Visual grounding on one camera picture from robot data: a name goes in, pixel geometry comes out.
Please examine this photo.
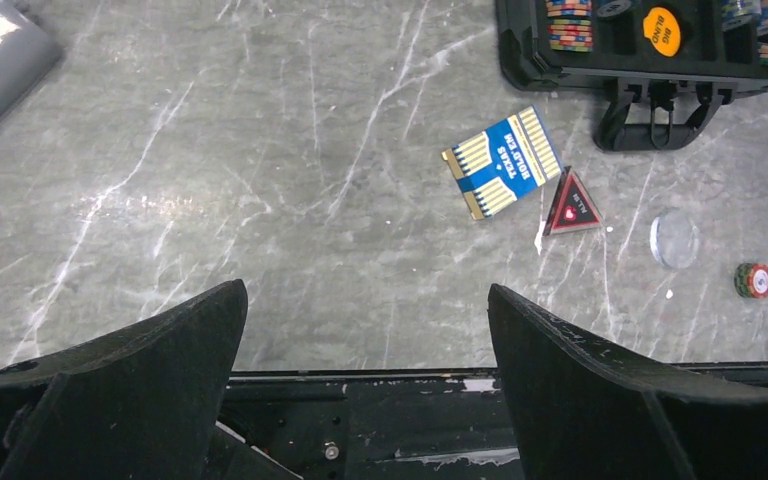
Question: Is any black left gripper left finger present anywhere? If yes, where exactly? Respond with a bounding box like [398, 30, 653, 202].
[0, 280, 248, 479]

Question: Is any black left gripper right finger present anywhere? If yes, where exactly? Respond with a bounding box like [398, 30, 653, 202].
[488, 284, 768, 479]

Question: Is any red triangular dealer button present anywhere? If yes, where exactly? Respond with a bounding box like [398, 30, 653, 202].
[543, 166, 602, 237]

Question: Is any blue playing card deck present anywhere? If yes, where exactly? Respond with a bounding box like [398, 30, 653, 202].
[441, 106, 563, 220]

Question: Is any orange big blind button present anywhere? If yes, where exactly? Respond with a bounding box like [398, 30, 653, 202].
[642, 6, 682, 58]

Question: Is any black poker set case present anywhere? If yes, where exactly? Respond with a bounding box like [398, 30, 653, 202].
[496, 0, 768, 152]

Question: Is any clear round plastic disc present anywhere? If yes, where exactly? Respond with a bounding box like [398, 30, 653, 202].
[649, 209, 699, 270]

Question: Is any multicolour poker chip stack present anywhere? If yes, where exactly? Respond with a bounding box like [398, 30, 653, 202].
[545, 0, 594, 53]

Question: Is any green blue right chip stack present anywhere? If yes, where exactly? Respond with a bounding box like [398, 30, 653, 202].
[720, 0, 761, 31]

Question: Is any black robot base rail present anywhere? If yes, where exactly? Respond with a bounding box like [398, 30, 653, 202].
[218, 368, 523, 479]

